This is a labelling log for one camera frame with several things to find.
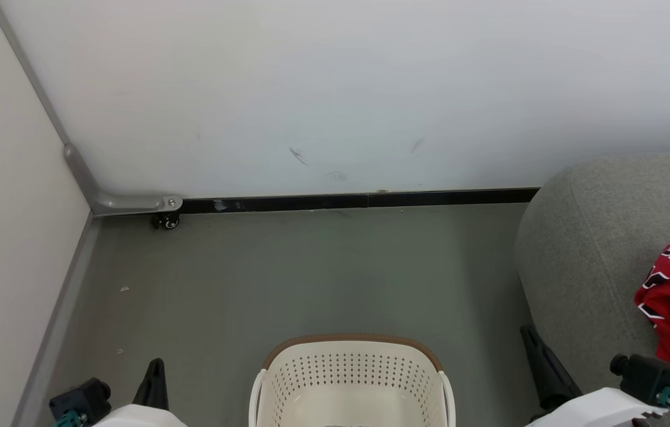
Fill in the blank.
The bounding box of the black baseboard strip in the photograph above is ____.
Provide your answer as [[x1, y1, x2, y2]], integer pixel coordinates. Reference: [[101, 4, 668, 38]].
[[181, 188, 541, 215]]

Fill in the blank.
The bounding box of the cream perforated laundry basket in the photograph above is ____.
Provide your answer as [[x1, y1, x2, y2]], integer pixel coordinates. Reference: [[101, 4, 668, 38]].
[[249, 334, 456, 427]]

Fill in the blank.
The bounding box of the grey metal panel frame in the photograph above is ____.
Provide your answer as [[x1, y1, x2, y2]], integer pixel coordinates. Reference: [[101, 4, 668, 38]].
[[0, 0, 184, 217]]

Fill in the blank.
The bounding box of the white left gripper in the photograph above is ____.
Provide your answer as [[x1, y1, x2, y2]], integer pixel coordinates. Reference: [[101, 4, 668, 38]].
[[92, 358, 188, 427]]

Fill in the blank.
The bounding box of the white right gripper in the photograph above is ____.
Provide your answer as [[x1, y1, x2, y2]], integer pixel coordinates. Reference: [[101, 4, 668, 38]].
[[519, 324, 669, 427]]

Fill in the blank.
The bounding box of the grey fabric sofa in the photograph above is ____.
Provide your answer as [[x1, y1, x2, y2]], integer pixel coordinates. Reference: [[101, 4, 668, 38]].
[[514, 153, 670, 427]]

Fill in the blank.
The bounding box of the grey skirting strip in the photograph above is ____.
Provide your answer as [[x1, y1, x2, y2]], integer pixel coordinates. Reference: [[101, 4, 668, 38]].
[[12, 213, 102, 427]]

